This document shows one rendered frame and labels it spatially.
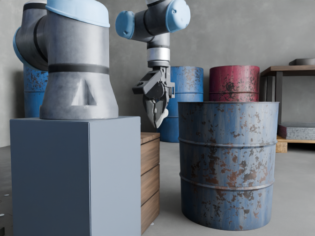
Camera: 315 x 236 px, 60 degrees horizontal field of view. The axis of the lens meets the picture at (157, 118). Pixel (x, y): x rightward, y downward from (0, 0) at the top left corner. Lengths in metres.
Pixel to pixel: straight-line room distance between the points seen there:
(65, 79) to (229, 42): 3.46
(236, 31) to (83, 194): 3.59
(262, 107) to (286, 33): 2.96
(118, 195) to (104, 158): 0.09
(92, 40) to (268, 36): 3.51
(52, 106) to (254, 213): 0.86
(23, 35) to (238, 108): 0.71
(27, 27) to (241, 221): 0.93
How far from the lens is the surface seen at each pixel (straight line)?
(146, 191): 1.05
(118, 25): 0.83
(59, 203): 0.51
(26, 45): 0.66
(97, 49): 0.53
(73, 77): 0.51
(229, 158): 1.03
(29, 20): 0.67
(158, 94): 0.87
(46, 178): 0.52
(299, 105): 3.93
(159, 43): 0.89
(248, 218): 1.13
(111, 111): 0.52
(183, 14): 0.74
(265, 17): 3.98
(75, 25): 0.53
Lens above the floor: 0.48
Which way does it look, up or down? 4 degrees down
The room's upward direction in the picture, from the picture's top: straight up
